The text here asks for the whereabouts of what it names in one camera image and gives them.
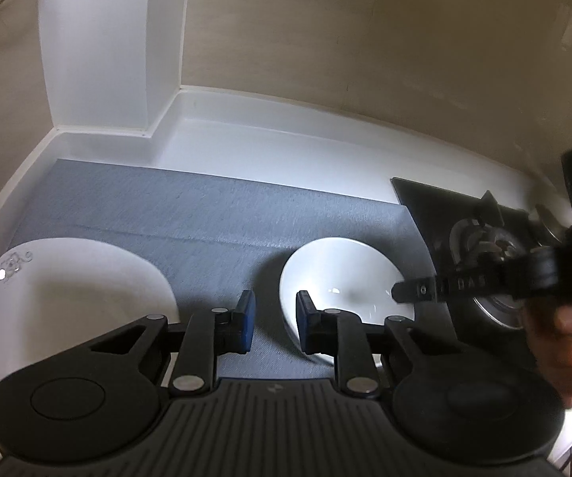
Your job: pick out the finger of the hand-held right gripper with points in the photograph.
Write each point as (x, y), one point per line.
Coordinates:
(454, 285)

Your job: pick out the white conical bowl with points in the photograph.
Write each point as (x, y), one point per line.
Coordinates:
(335, 268)

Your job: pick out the person's right hand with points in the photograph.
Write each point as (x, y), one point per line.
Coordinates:
(554, 357)

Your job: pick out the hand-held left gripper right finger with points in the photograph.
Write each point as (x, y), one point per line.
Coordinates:
(303, 319)

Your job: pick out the large white plate silver print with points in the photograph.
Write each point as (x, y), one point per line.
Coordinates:
(77, 288)

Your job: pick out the grey countertop mat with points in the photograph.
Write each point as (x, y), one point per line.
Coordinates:
(191, 208)

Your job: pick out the black glass gas stove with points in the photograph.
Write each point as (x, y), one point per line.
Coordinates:
(425, 208)

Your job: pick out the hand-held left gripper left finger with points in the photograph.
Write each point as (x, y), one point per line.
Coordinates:
(248, 314)

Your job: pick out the gas stove burner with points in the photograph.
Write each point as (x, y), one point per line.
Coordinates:
(479, 243)

